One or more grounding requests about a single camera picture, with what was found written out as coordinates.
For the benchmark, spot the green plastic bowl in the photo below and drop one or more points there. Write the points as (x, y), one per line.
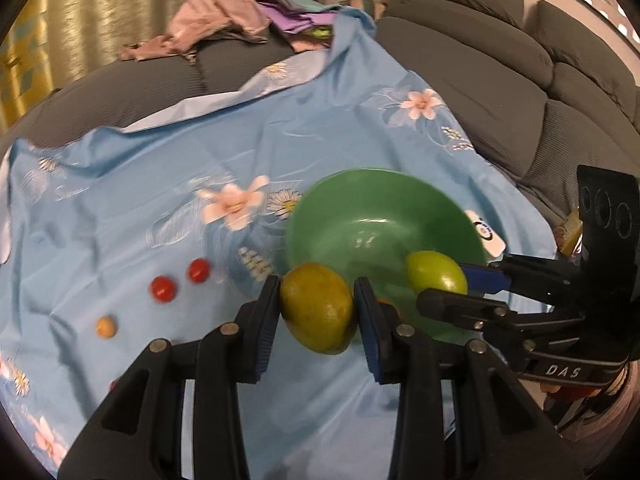
(380, 230)

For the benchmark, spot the white remote control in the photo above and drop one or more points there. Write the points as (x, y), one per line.
(485, 235)

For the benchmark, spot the small yellow tomato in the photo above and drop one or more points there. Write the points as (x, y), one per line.
(106, 327)

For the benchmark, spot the pink garment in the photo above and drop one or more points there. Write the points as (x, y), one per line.
(210, 15)

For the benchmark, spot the large yellow-green lime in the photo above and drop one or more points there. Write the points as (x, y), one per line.
(316, 307)

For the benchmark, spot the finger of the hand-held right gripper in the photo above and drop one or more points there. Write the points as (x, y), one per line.
(450, 306)
(482, 279)

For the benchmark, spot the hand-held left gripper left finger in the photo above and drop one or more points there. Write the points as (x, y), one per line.
(264, 340)

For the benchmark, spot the patterned cushion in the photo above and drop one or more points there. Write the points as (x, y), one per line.
(372, 7)

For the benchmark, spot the blue floral cloth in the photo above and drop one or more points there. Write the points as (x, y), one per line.
(150, 180)

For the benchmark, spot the small green lime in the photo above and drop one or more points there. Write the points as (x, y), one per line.
(436, 272)

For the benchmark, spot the green garment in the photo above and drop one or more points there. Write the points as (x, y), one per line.
(320, 33)

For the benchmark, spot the purple garment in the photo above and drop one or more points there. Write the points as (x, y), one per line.
(295, 20)

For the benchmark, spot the beige curtain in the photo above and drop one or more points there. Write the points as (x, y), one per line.
(100, 0)

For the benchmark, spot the yellow snack packet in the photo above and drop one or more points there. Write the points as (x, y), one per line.
(567, 230)

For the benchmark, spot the framed wall picture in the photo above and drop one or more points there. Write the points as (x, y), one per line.
(607, 2)

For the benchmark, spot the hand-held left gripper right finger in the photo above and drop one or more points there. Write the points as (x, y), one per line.
(371, 340)

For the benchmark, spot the grey sofa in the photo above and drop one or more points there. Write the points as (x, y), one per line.
(500, 85)

